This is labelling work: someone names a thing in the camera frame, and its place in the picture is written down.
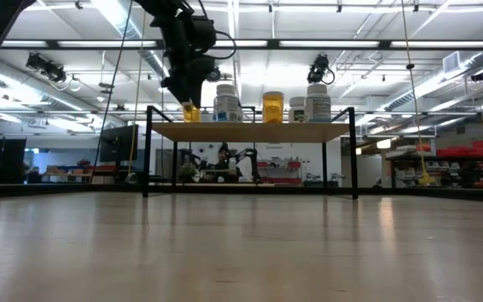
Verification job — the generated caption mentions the wooden shelf black metal frame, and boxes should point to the wooden shelf black metal frame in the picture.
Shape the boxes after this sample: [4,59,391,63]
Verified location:
[142,104,360,200]

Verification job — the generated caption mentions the small green plant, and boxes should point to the small green plant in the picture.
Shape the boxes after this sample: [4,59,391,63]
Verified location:
[179,163,199,183]

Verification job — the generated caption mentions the white rack red bins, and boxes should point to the white rack red bins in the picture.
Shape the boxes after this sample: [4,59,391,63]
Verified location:
[257,157,304,185]

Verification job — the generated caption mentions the black overhead light beam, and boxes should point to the black overhead light beam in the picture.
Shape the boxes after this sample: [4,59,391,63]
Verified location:
[0,39,483,52]

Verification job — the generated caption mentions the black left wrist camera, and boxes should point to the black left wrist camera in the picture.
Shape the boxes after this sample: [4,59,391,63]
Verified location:
[190,16,218,52]

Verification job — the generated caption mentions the squat amber pill bottle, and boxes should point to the squat amber pill bottle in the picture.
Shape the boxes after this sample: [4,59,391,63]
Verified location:
[182,103,202,123]

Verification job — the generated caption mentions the dark background cabinet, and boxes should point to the dark background cabinet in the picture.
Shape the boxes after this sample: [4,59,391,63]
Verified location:
[0,138,28,185]

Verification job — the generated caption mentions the white supplement bottle text label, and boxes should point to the white supplement bottle text label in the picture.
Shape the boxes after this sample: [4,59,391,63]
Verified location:
[304,82,332,123]

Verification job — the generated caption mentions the white aspirin bottle green label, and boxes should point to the white aspirin bottle green label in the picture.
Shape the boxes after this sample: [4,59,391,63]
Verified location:
[288,96,308,123]

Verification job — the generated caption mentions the white bottle blue banded label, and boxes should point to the white bottle blue banded label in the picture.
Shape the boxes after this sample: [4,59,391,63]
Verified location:
[213,83,244,123]

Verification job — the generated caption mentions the person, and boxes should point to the person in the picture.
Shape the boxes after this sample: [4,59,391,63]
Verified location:
[214,142,234,182]

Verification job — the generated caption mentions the black ceiling camera cluster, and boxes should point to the black ceiling camera cluster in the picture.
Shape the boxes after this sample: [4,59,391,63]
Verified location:
[25,52,67,84]

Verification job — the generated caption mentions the amber pill bottle white cap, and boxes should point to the amber pill bottle white cap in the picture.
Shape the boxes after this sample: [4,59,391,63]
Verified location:
[262,91,285,124]

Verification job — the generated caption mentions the white ceiling air vent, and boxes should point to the white ceiling air vent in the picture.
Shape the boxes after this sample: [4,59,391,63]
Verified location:
[442,50,462,74]

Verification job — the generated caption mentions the background workbench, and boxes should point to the background workbench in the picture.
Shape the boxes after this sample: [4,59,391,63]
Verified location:
[42,159,112,185]

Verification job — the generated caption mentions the tan hanging cable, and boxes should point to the tan hanging cable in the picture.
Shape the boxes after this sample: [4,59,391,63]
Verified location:
[127,10,148,180]

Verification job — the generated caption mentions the black hanging cable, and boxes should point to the black hanging cable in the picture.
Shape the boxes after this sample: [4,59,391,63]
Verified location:
[89,0,135,184]

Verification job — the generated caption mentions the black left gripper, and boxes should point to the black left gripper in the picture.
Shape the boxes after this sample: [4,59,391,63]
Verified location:
[159,14,218,109]

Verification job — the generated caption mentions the yellow hanging cable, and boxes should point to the yellow hanging cable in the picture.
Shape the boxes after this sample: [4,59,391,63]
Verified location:
[399,0,436,186]

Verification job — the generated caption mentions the black monitor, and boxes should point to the black monitor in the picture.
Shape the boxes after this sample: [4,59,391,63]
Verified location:
[99,124,140,164]

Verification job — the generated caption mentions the black overhead camera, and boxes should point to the black overhead camera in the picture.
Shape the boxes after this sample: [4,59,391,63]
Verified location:
[307,53,336,86]

